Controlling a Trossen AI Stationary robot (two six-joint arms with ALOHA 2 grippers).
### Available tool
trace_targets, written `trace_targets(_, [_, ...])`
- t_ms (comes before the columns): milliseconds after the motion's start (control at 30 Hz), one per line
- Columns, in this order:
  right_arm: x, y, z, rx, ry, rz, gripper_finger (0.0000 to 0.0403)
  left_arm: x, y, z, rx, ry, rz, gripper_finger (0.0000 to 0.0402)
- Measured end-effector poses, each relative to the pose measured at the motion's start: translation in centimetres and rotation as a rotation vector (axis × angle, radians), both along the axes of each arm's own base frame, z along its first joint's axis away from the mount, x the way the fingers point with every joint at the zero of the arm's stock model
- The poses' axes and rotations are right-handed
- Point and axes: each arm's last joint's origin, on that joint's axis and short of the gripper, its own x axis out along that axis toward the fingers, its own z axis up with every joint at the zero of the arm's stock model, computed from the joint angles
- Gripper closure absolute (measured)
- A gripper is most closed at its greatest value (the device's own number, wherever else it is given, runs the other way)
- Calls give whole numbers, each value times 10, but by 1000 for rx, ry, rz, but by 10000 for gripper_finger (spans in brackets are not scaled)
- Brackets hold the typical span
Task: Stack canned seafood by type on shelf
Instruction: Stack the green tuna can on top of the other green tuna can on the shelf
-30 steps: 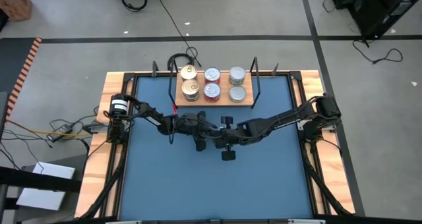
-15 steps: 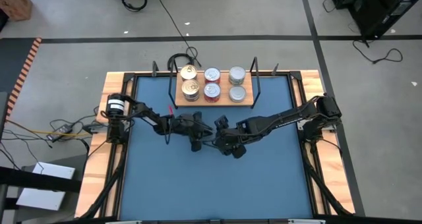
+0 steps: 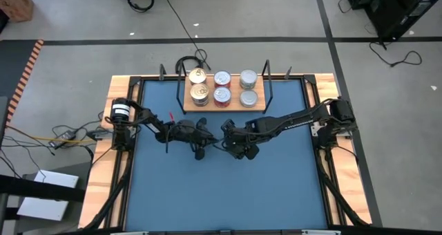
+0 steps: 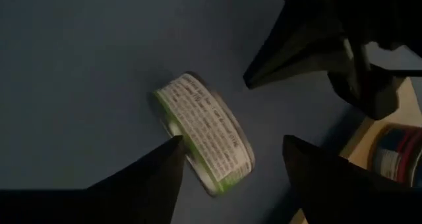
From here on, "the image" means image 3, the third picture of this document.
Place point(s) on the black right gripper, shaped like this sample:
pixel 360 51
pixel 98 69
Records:
pixel 245 140

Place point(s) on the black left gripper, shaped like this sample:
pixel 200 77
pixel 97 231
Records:
pixel 191 133

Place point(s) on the green label tuna can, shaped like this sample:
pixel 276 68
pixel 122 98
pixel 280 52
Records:
pixel 248 98
pixel 248 77
pixel 248 87

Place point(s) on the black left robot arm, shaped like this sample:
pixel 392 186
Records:
pixel 152 121

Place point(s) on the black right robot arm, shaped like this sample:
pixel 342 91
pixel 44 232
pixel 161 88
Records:
pixel 293 121

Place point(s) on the blue table mat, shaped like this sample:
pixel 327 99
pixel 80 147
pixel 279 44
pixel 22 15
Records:
pixel 224 193

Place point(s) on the wooden table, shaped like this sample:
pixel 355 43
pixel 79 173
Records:
pixel 115 90

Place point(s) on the black power adapter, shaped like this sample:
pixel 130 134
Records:
pixel 65 135

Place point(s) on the white flat box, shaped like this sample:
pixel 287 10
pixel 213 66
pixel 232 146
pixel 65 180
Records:
pixel 43 209
pixel 57 179

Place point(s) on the black support bar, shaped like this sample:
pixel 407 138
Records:
pixel 41 190

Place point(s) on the black computer tower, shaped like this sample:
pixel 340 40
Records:
pixel 397 10

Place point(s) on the cardboard box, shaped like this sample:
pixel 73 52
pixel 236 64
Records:
pixel 14 3

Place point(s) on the black aluminium table frame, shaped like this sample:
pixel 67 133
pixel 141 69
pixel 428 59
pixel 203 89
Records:
pixel 172 77

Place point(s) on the silver corner bracket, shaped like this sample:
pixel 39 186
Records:
pixel 129 233
pixel 321 232

